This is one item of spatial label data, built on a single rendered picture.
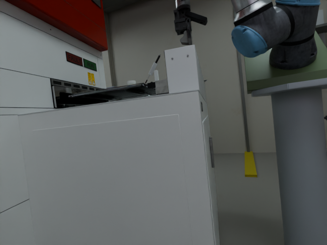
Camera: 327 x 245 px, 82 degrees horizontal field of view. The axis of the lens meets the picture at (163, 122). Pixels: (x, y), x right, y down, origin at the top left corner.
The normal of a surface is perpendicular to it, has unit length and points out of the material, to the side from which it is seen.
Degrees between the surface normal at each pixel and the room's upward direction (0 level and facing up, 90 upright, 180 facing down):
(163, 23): 90
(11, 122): 90
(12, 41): 90
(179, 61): 90
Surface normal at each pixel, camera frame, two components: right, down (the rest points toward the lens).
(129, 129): -0.25, 0.06
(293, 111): -0.66, 0.10
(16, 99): 0.96, -0.10
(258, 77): -0.36, -0.65
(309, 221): -0.45, 0.08
